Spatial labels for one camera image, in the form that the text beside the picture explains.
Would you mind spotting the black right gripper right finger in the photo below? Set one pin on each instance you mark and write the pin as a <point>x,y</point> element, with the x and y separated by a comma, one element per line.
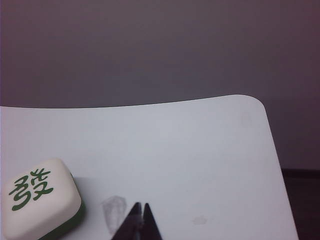
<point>150,225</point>

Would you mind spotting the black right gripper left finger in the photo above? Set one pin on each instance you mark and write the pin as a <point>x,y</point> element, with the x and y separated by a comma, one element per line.
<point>131,225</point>

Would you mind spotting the white green foam mahjong tile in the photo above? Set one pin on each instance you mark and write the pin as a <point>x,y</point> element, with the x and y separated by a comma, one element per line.
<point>61,200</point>

